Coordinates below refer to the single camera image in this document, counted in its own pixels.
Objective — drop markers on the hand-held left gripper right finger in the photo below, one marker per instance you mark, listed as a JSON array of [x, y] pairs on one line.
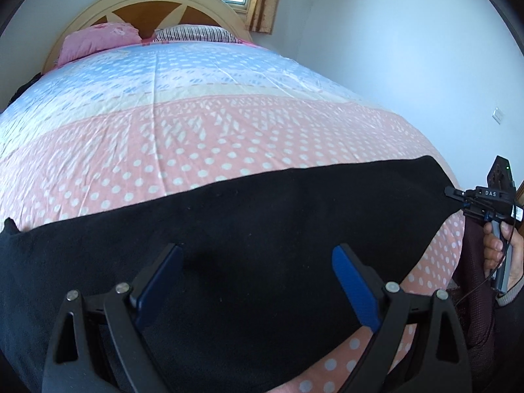
[[354, 286]]

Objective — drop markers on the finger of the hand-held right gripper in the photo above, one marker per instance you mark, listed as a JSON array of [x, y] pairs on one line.
[[456, 193]]

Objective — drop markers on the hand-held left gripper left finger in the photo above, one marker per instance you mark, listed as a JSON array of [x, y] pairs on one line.
[[161, 282]]

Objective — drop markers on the black pants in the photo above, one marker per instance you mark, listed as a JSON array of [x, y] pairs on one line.
[[245, 233]]

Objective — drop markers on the person's right forearm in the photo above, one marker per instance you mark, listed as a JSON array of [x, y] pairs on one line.
[[511, 294]]

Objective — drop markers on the person's right hand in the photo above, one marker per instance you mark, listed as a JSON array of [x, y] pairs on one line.
[[518, 258]]

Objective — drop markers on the bed with polka dot sheet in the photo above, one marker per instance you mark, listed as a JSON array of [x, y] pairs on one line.
[[204, 123]]

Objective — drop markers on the black bag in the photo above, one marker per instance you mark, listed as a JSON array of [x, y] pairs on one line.
[[22, 88]]

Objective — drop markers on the pink pillow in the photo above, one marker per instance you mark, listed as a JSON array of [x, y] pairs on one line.
[[98, 41]]

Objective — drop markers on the striped pillow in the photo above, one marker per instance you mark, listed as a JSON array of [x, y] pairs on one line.
[[196, 33]]

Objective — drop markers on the narrow yellow curtain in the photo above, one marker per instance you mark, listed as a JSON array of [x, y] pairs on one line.
[[264, 0]]

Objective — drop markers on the cream arched wooden headboard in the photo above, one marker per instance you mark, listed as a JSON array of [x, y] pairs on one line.
[[163, 0]]

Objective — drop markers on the white wall socket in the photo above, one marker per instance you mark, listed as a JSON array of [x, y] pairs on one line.
[[498, 114]]

